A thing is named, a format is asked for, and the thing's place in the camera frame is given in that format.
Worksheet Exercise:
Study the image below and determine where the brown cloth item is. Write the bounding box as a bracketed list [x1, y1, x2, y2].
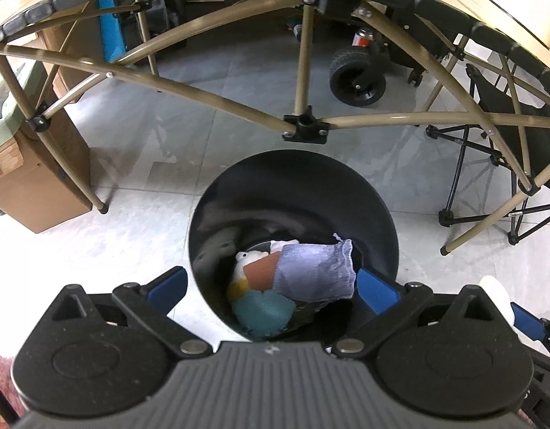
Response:
[243, 251, 282, 292]

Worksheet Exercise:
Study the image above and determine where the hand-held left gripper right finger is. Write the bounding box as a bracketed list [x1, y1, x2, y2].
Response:
[329, 266, 497, 361]

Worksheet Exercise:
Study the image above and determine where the black rubber wheel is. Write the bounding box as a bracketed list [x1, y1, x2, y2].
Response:
[293, 6, 425, 109]

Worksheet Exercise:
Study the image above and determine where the teal fluffy plush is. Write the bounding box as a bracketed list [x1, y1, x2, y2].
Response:
[232, 290, 297, 339]

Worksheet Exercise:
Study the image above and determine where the black trash bin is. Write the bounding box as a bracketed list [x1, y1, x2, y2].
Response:
[188, 151, 400, 349]

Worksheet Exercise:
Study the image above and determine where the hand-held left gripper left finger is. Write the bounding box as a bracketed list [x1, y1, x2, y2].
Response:
[50, 265, 213, 361]

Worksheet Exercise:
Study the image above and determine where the red woven mat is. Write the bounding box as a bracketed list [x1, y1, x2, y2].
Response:
[0, 354, 24, 429]

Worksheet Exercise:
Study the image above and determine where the cardboard box with liner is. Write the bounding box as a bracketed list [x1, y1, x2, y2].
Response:
[0, 98, 93, 234]

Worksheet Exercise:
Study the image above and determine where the lavender knitted cloth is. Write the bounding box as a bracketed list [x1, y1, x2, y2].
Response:
[271, 238, 357, 303]

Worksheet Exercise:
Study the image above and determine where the plain cardboard box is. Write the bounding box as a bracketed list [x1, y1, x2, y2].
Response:
[40, 9, 106, 105]

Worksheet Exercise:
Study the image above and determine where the tan slatted folding table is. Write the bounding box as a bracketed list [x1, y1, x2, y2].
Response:
[0, 0, 550, 255]

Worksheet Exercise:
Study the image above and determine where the white alpaca plush toy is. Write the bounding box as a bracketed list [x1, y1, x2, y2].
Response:
[227, 250, 271, 302]

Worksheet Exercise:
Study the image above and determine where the black folding camp chair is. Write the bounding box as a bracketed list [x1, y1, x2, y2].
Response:
[424, 65, 550, 246]

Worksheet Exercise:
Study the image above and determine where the red gas canister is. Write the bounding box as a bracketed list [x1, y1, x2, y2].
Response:
[354, 27, 377, 50]

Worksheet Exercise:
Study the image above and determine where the green plastic bag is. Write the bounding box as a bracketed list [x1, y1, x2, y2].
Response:
[0, 60, 34, 155]

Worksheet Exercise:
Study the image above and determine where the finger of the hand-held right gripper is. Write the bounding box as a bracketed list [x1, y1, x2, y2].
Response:
[509, 301, 550, 350]

